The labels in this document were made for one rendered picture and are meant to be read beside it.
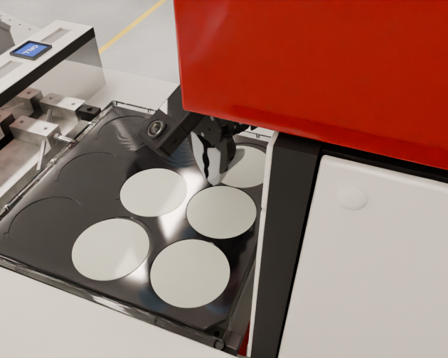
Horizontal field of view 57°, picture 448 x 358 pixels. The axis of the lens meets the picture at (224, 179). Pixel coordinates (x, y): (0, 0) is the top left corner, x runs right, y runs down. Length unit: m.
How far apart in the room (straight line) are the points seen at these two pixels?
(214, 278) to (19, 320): 0.22
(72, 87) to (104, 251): 0.47
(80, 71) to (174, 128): 0.50
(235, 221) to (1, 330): 0.30
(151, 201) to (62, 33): 0.49
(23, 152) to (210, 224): 0.37
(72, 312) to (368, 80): 0.36
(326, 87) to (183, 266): 0.40
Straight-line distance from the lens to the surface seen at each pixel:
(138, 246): 0.57
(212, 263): 0.54
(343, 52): 0.17
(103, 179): 0.67
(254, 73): 0.18
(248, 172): 0.65
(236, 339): 0.55
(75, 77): 0.95
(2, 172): 0.77
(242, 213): 0.59
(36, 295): 0.48
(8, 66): 0.89
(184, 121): 0.48
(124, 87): 1.02
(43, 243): 0.61
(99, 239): 0.58
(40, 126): 0.79
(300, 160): 0.20
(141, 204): 0.61
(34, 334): 0.46
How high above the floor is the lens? 1.35
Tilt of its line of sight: 44 degrees down
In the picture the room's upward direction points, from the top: straight up
